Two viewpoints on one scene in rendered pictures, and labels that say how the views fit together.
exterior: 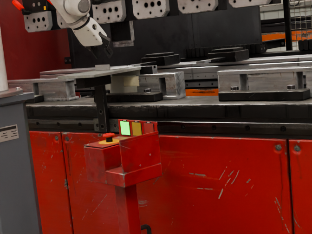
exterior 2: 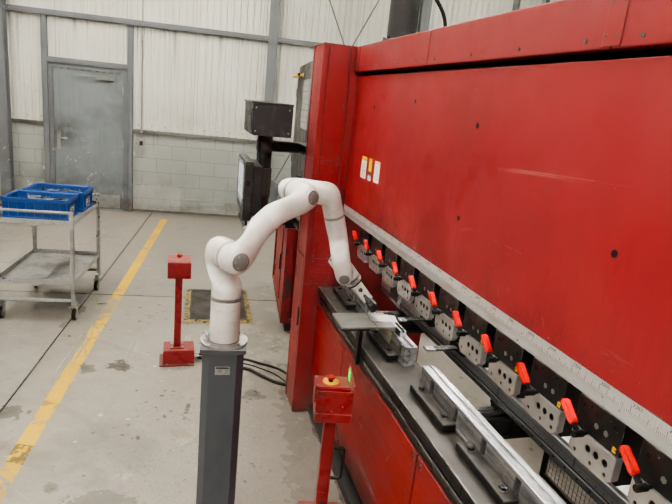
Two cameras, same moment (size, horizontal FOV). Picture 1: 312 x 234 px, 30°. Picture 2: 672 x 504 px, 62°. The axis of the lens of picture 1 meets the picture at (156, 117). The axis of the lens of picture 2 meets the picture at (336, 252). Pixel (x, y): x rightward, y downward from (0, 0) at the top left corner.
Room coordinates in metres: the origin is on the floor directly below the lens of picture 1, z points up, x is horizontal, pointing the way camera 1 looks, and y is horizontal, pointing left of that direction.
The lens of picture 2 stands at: (0.03, -1.12, 1.97)
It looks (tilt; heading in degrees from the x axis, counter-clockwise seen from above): 15 degrees down; 36
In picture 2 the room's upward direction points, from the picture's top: 6 degrees clockwise
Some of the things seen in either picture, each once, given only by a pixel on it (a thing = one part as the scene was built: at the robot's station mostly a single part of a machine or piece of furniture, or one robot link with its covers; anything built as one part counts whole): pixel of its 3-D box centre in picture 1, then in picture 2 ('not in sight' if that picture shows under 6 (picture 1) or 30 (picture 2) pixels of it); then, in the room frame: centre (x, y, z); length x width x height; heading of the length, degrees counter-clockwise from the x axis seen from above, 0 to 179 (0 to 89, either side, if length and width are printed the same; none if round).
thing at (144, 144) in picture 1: (121, 151); (332, 392); (1.86, 0.12, 0.75); 0.20 x 0.16 x 0.18; 41
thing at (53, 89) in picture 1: (33, 89); (356, 295); (2.60, 0.53, 0.92); 0.50 x 0.06 x 0.10; 53
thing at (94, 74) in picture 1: (100, 72); (363, 320); (2.15, 0.19, 1.00); 0.26 x 0.18 x 0.01; 143
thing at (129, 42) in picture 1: (122, 34); (395, 294); (2.27, 0.10, 1.13); 0.10 x 0.02 x 0.10; 53
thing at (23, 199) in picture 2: not in sight; (41, 205); (2.27, 3.53, 0.92); 0.50 x 0.36 x 0.18; 136
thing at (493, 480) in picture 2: not in sight; (484, 472); (1.61, -0.66, 0.89); 0.30 x 0.05 x 0.03; 53
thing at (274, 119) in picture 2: not in sight; (263, 169); (2.65, 1.39, 1.53); 0.51 x 0.25 x 0.85; 51
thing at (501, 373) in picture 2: not in sight; (515, 362); (1.67, -0.67, 1.26); 0.15 x 0.09 x 0.17; 53
